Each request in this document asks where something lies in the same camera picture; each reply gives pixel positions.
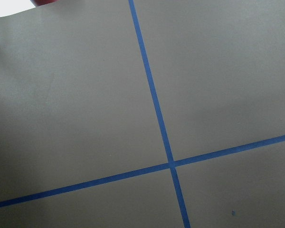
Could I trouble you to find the red cylinder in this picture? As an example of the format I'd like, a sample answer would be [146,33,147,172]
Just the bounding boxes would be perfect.
[30,0,57,7]

